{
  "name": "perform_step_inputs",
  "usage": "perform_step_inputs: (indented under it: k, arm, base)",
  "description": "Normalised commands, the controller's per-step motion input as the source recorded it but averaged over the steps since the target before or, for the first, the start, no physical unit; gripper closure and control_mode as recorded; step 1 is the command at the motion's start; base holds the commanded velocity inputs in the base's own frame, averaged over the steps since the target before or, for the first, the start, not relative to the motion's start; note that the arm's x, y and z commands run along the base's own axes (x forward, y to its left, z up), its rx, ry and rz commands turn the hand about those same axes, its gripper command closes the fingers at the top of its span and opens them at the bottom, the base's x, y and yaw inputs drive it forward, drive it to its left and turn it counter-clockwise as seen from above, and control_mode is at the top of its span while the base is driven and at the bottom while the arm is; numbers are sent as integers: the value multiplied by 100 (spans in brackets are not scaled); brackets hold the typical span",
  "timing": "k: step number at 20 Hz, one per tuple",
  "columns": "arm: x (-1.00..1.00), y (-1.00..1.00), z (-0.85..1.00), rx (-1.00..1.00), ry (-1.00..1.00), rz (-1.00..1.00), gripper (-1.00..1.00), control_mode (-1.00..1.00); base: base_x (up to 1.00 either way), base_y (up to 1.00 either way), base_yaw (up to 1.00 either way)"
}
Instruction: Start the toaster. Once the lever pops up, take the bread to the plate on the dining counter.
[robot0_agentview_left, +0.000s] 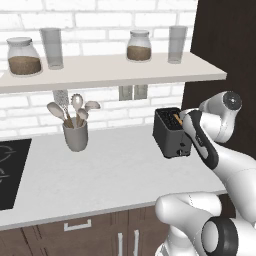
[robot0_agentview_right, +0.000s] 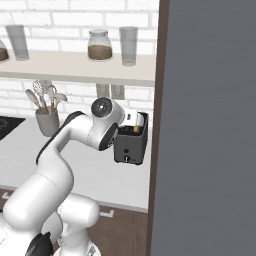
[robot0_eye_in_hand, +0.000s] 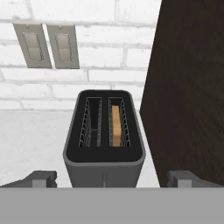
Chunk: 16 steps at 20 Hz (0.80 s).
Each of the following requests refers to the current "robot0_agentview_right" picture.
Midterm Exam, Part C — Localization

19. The brown side panel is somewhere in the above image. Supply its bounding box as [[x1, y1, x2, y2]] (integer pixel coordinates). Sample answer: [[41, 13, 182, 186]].
[[145, 0, 171, 256]]

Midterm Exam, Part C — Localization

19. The brown drawer front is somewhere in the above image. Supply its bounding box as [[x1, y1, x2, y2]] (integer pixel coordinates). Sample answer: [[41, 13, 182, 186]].
[[0, 188, 149, 256]]

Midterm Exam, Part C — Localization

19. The grey utensil pot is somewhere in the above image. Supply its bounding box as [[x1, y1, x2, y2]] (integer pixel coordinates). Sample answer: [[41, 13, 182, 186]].
[[34, 108, 61, 138]]

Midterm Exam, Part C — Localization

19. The empty tall glass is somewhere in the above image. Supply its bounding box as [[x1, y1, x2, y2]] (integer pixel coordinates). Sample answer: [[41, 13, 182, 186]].
[[4, 24, 31, 62], [118, 26, 139, 67]]

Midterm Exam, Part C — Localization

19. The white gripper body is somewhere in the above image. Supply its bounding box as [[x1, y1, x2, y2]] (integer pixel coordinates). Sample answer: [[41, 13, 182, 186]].
[[132, 111, 147, 129]]

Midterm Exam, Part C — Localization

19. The grey fridge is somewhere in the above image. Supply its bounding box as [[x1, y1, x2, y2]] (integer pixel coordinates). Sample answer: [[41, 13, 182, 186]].
[[149, 0, 256, 256]]

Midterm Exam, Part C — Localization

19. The beige wall shelf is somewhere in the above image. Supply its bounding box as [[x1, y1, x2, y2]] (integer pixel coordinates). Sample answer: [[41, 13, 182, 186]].
[[0, 49, 157, 88]]

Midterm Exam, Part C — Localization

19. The wall power outlet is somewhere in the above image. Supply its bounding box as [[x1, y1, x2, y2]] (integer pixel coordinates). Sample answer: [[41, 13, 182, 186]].
[[110, 84, 126, 101], [95, 83, 111, 100]]

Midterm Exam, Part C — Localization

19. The black hob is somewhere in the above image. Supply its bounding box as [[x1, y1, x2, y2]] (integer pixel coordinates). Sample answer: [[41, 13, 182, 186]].
[[0, 115, 27, 142]]

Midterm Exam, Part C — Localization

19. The pale spatula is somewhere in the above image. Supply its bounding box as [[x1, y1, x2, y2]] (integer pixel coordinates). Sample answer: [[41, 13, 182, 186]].
[[50, 92, 69, 114]]

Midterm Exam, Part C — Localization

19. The glass jar with brown contents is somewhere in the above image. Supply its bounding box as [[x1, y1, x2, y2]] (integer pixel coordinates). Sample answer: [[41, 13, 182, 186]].
[[87, 28, 114, 62], [0, 38, 10, 64]]

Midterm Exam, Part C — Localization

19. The dark grey toaster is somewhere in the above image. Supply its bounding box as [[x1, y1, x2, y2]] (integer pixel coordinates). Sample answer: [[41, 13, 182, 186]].
[[113, 112, 150, 166]]

